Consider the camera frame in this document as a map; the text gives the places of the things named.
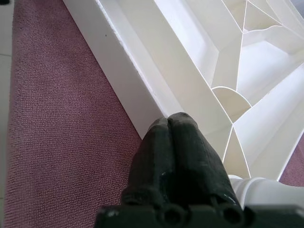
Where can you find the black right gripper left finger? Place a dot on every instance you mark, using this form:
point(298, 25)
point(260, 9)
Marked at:
point(152, 171)

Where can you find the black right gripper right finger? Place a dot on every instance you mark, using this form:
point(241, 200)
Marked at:
point(199, 171)

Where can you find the white plastic table leg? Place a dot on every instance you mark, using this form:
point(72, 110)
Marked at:
point(266, 192)

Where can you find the white plastic children table top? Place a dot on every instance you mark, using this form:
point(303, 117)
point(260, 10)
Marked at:
point(166, 59)

